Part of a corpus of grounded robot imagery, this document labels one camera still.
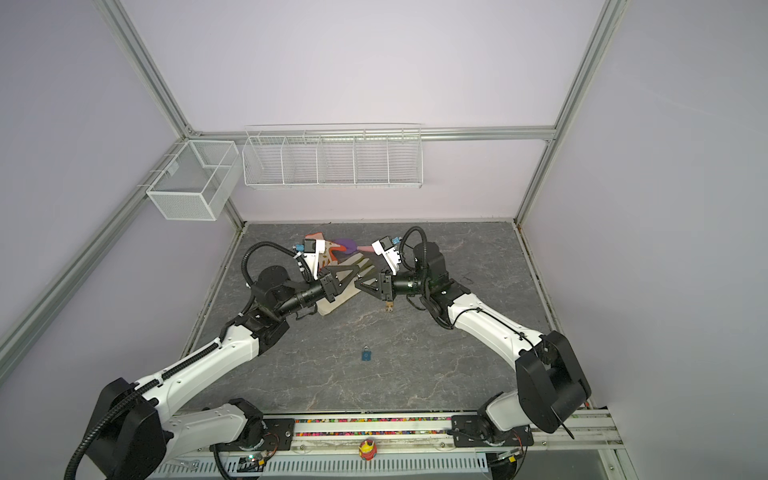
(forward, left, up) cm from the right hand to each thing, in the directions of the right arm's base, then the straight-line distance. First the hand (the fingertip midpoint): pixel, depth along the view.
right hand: (356, 287), depth 72 cm
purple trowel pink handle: (+34, +8, -24) cm, 42 cm away
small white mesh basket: (+42, +56, +1) cm, 70 cm away
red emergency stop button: (-31, -3, -20) cm, 37 cm away
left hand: (+2, -1, +3) cm, 4 cm away
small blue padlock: (-7, -1, -25) cm, 26 cm away
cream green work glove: (-1, +1, +1) cm, 2 cm away
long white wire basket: (+48, +11, +6) cm, 50 cm away
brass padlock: (+9, -7, -25) cm, 27 cm away
